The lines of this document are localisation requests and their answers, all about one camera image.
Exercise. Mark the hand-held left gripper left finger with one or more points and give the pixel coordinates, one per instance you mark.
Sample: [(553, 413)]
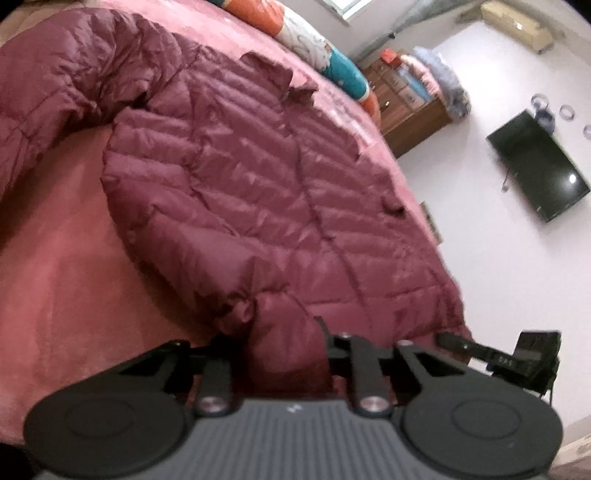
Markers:
[(217, 369)]

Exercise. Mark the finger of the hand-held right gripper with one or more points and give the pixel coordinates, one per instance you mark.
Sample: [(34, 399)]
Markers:
[(461, 345)]

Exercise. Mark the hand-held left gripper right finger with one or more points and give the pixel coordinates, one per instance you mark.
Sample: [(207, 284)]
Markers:
[(364, 369)]

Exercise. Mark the maroon down jacket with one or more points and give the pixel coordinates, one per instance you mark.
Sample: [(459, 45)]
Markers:
[(254, 184)]

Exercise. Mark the pink printed blanket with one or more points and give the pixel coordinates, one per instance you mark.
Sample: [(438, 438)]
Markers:
[(69, 277)]

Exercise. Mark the wooden cabinet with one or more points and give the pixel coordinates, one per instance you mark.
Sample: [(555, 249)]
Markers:
[(406, 124)]

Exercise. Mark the folded grey blanket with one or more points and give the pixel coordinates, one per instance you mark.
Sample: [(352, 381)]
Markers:
[(450, 87)]

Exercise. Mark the folded pink blanket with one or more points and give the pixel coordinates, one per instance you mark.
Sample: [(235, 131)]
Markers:
[(415, 69)]

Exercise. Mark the red box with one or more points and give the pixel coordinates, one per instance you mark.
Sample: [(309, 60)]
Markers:
[(390, 57)]

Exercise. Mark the long colourful bolster pillow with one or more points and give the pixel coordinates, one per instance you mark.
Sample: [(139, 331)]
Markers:
[(341, 69)]

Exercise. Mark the beige air conditioner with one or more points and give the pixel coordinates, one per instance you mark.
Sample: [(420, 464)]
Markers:
[(512, 21)]

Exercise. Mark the grey curtain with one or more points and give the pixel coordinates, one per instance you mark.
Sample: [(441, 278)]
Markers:
[(392, 23)]

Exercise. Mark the window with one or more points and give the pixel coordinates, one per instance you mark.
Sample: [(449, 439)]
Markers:
[(351, 5)]

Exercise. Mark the row of wall sockets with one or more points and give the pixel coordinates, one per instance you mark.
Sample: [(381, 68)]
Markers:
[(429, 221)]

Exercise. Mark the black wall television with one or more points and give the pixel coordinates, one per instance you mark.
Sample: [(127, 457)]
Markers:
[(540, 166)]

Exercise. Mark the blue wall ornament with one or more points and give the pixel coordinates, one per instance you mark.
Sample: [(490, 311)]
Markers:
[(545, 114)]

